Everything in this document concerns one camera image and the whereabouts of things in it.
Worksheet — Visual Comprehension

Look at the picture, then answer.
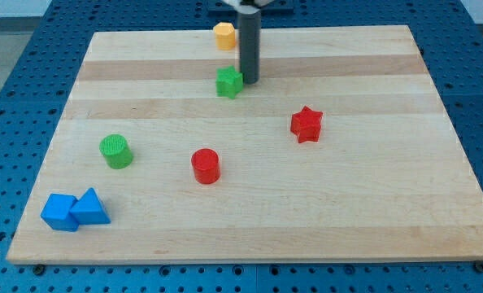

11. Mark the blue triangle block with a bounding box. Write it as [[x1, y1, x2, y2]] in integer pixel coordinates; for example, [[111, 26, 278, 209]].
[[69, 187, 111, 225]]

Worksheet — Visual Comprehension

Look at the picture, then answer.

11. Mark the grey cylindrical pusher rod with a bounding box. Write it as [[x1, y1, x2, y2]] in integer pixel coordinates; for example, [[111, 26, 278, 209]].
[[237, 4, 261, 85]]

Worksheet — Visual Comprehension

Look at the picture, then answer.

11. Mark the blue cube block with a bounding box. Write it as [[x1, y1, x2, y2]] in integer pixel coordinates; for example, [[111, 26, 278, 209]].
[[40, 194, 79, 232]]

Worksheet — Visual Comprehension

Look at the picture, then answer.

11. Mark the yellow hexagon block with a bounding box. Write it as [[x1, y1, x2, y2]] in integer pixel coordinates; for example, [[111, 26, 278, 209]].
[[213, 22, 236, 50]]

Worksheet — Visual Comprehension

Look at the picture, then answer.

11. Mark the green star block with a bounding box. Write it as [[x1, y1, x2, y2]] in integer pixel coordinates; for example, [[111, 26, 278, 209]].
[[215, 66, 244, 99]]

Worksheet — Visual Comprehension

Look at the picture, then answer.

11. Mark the wooden board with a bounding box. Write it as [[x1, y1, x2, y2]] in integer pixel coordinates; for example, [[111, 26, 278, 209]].
[[7, 25, 483, 265]]

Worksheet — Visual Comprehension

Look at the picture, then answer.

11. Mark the green cylinder block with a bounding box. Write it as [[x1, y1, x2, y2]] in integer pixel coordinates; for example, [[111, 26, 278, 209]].
[[99, 133, 133, 169]]

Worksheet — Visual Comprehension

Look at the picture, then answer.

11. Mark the red cylinder block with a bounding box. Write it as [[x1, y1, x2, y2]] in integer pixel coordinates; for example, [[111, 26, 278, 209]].
[[191, 148, 220, 185]]

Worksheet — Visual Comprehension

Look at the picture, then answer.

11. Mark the red star block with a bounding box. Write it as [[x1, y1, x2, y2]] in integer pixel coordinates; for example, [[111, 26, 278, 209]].
[[290, 106, 324, 143]]

